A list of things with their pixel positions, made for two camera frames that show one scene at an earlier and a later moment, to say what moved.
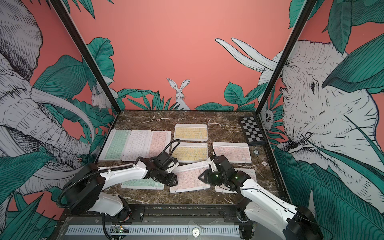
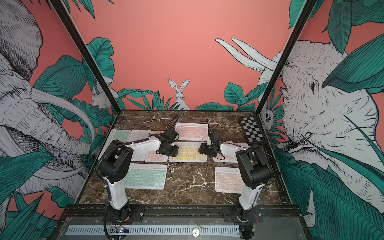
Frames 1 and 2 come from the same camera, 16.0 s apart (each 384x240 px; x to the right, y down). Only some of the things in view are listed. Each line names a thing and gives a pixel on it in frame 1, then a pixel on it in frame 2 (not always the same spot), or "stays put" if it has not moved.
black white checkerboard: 253,131 stays put
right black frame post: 286,53 stays put
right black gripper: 208,177 → 203,149
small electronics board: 119,230 stays put
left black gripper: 172,180 → 174,154
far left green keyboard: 115,147 stays put
